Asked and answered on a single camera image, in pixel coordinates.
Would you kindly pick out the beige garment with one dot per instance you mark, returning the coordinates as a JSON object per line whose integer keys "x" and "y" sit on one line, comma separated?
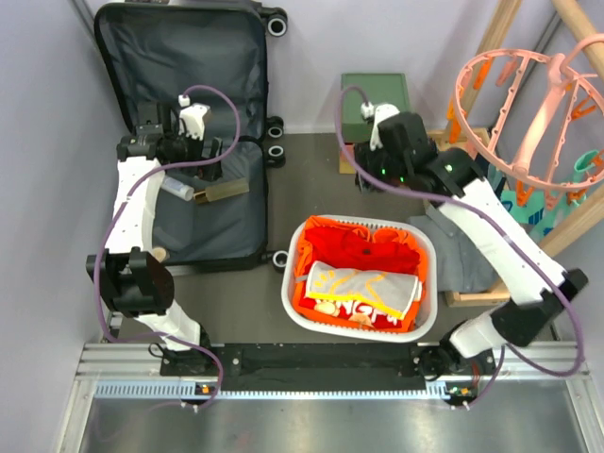
{"x": 347, "y": 292}

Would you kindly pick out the wooden drying rack frame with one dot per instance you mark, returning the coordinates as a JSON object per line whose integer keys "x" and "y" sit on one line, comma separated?
{"x": 562, "y": 80}

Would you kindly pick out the small round wooden object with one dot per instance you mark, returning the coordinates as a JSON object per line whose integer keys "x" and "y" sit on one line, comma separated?
{"x": 160, "y": 254}

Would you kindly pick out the brown glass bottle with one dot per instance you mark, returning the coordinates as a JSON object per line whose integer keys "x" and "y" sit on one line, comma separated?
{"x": 224, "y": 190}

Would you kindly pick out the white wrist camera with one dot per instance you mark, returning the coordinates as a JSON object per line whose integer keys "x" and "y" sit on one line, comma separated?
{"x": 375, "y": 115}
{"x": 192, "y": 118}

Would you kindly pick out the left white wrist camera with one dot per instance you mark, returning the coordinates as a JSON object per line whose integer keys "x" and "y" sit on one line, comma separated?
{"x": 192, "y": 118}

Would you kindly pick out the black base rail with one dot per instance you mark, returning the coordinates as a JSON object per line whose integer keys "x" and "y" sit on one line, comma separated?
{"x": 341, "y": 367}

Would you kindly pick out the teal patterned sock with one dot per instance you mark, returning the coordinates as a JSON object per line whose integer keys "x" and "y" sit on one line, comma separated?
{"x": 530, "y": 208}

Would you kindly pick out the white plastic basin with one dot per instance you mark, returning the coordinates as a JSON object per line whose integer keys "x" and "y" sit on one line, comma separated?
{"x": 425, "y": 317}

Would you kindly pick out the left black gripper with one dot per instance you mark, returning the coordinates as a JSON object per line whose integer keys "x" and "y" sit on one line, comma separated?
{"x": 209, "y": 171}

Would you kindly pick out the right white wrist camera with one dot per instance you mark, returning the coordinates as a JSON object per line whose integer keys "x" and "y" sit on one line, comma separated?
{"x": 375, "y": 115}

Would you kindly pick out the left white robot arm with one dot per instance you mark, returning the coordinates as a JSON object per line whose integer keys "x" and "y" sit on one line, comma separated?
{"x": 130, "y": 279}

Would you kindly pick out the aluminium frame rail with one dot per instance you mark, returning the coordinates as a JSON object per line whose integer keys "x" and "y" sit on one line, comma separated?
{"x": 121, "y": 403}

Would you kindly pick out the grey button shirt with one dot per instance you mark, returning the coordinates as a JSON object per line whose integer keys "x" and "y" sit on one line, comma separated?
{"x": 460, "y": 266}

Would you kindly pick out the black and white suitcase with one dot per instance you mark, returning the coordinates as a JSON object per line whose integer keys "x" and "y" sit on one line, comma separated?
{"x": 215, "y": 52}

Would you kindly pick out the red printed t-shirt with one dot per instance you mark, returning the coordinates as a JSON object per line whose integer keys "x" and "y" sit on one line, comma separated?
{"x": 343, "y": 245}

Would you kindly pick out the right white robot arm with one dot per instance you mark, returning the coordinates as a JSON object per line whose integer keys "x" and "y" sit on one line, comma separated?
{"x": 466, "y": 198}

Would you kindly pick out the white tube bottle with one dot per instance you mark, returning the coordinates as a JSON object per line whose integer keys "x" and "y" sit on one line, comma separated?
{"x": 177, "y": 188}

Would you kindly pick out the pink round clip hanger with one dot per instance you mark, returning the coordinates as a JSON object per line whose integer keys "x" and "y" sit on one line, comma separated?
{"x": 532, "y": 91}

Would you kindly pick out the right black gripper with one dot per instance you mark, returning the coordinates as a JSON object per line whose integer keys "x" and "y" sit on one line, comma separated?
{"x": 365, "y": 158}

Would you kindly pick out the orange garment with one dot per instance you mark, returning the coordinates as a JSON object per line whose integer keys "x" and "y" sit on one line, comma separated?
{"x": 346, "y": 275}

